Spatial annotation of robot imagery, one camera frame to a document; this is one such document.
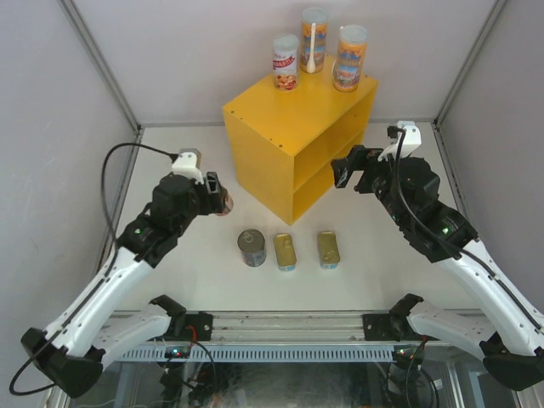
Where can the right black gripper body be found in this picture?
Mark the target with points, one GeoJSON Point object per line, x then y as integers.
{"type": "Point", "coordinates": [376, 177]}

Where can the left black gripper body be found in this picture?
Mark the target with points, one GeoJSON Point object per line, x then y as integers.
{"type": "Point", "coordinates": [206, 203]}

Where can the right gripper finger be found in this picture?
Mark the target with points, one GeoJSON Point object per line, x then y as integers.
{"type": "Point", "coordinates": [370, 153]}
{"type": "Point", "coordinates": [344, 167]}

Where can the small red-white can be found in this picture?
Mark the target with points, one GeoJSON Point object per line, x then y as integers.
{"type": "Point", "coordinates": [285, 62]}
{"type": "Point", "coordinates": [229, 206]}

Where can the round tomato tin can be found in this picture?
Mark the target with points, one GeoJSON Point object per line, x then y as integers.
{"type": "Point", "coordinates": [251, 243]}

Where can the tall can with white spoon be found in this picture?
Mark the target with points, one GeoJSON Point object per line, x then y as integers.
{"type": "Point", "coordinates": [314, 28]}

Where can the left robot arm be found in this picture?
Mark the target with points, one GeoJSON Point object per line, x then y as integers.
{"type": "Point", "coordinates": [74, 350]}

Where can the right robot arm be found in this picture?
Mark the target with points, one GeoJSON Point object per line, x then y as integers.
{"type": "Point", "coordinates": [510, 342]}

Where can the yellow two-shelf cabinet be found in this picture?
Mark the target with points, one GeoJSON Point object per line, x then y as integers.
{"type": "Point", "coordinates": [283, 142]}

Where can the flat gold tin right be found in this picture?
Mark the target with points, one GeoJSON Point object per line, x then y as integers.
{"type": "Point", "coordinates": [328, 250]}

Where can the flat gold tin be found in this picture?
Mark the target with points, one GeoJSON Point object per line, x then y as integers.
{"type": "Point", "coordinates": [328, 250]}
{"type": "Point", "coordinates": [285, 252]}

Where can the flat gold tin left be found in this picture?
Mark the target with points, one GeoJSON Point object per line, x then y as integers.
{"type": "Point", "coordinates": [285, 252]}

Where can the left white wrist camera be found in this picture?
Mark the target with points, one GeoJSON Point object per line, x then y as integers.
{"type": "Point", "coordinates": [187, 164]}

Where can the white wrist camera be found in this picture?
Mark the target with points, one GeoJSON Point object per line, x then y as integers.
{"type": "Point", "coordinates": [404, 137]}
{"type": "Point", "coordinates": [187, 164]}

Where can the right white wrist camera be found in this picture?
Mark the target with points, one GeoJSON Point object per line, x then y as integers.
{"type": "Point", "coordinates": [404, 137]}

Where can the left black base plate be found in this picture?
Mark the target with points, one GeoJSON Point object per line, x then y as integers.
{"type": "Point", "coordinates": [193, 326]}

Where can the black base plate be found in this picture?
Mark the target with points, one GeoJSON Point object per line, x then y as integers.
{"type": "Point", "coordinates": [387, 327]}
{"type": "Point", "coordinates": [193, 326]}

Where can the aluminium front rail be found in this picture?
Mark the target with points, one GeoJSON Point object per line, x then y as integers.
{"type": "Point", "coordinates": [293, 327]}

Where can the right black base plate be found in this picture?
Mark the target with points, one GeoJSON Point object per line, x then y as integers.
{"type": "Point", "coordinates": [387, 327]}

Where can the grey slotted cable duct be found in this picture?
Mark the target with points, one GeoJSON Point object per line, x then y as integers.
{"type": "Point", "coordinates": [261, 353]}

